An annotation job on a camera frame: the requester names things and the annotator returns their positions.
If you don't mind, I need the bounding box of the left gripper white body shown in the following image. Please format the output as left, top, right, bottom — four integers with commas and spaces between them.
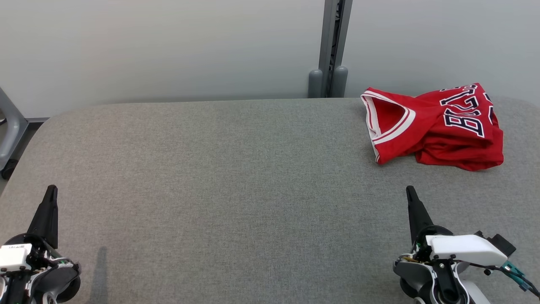
0, 233, 64, 271

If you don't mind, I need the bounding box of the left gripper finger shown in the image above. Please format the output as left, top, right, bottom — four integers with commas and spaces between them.
27, 185, 58, 249

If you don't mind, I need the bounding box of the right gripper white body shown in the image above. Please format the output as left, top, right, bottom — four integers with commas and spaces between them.
401, 225, 507, 267

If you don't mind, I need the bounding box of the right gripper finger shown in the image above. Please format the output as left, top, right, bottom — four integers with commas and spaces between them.
406, 186, 434, 245

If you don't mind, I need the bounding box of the red basketball jersey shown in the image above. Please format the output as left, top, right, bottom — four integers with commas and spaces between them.
361, 82, 502, 165

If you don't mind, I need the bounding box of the black caster wheel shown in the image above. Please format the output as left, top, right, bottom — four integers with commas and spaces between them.
1, 159, 18, 180

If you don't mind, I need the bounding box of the grey partition leg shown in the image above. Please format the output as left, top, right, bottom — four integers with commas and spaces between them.
0, 87, 28, 169

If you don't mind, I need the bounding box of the right thin black cable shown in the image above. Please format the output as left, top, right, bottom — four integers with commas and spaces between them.
468, 263, 507, 276

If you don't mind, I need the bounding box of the right black cable teal plug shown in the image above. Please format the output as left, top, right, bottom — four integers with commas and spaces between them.
500, 261, 540, 298

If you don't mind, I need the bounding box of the grey partition post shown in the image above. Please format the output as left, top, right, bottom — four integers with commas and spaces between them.
308, 0, 354, 98

